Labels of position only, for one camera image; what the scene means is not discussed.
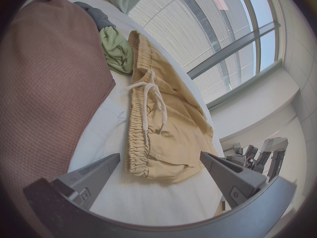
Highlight black garment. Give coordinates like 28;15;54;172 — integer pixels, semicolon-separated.
73;1;117;30

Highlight brown garment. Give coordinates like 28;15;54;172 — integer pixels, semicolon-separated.
0;0;117;173

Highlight white garment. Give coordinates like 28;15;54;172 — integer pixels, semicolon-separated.
82;99;127;143

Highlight bed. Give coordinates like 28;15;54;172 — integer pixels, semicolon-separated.
20;0;223;220

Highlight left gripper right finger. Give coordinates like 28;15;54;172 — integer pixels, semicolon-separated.
199;151;266;210

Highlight tan shorts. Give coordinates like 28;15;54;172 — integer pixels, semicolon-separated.
124;30;219;184

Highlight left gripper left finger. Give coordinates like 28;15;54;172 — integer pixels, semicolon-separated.
51;153;121;209

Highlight green garment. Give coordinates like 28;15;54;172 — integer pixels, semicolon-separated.
99;26;134;75

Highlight window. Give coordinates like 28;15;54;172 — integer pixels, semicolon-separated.
126;0;284;106

